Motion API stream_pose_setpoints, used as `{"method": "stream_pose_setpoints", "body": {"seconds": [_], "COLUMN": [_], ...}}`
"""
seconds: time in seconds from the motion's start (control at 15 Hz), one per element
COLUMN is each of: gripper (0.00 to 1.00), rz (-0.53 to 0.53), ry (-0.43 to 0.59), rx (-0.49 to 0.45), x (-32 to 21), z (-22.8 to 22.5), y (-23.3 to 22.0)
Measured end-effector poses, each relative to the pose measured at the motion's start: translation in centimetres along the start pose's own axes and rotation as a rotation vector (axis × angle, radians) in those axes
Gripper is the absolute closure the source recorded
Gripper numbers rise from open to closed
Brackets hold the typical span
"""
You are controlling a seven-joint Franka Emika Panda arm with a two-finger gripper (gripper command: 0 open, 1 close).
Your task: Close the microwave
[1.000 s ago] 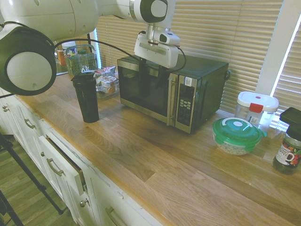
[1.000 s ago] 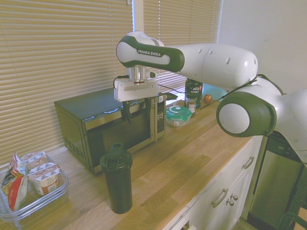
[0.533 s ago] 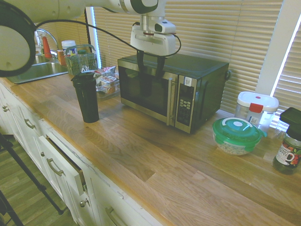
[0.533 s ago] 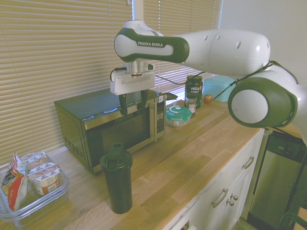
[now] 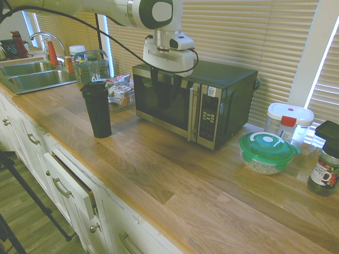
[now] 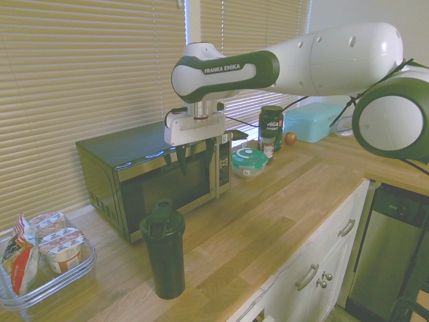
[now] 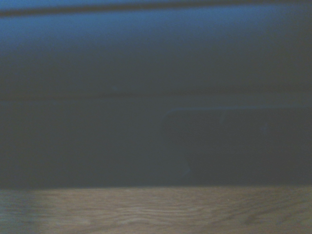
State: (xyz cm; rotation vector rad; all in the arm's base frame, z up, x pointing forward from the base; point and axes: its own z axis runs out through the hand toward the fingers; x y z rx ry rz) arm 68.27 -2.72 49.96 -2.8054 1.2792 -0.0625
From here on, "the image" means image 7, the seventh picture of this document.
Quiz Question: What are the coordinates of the large dark blue box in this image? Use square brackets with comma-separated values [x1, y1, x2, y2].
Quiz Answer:
[0, 0, 312, 190]

